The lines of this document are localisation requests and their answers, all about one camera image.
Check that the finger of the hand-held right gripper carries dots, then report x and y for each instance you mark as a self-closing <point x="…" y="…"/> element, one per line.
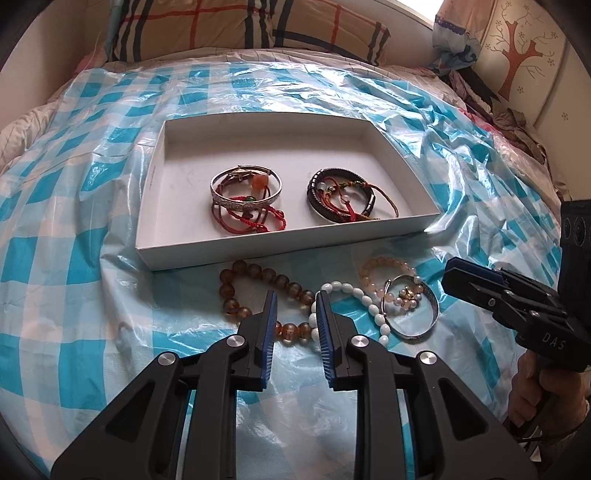
<point x="466" y="288"/>
<point x="475" y="268"/>

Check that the cream panel with tree decal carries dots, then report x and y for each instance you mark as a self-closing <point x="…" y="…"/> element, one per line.
<point x="521" y="60"/>

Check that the white cardboard box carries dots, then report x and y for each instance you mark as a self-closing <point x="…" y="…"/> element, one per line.
<point x="184" y="152"/>

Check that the thin silver bangle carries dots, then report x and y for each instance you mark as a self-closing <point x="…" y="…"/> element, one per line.
<point x="431" y="314"/>

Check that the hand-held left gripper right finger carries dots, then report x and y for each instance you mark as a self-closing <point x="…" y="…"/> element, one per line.
<point x="323" y="332"/>

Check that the patterned curtain with blue hem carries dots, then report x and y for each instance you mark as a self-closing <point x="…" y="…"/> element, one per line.
<point x="455" y="41"/>

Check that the blue white checkered plastic sheet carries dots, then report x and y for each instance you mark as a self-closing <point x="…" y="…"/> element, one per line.
<point x="69" y="277"/>

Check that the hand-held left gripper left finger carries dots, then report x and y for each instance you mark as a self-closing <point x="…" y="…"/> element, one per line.
<point x="270" y="332"/>

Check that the pile of clothes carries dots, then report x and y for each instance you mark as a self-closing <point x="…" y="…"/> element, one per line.
<point x="508" y="124"/>

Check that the person's right hand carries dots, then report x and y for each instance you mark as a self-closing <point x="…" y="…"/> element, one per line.
<point x="524" y="392"/>

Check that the engraved silver bangle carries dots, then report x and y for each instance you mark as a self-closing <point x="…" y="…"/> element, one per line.
<point x="231" y="203"/>

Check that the plaid pillow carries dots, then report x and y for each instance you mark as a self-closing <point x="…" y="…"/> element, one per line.
<point x="184" y="27"/>
<point x="332" y="27"/>

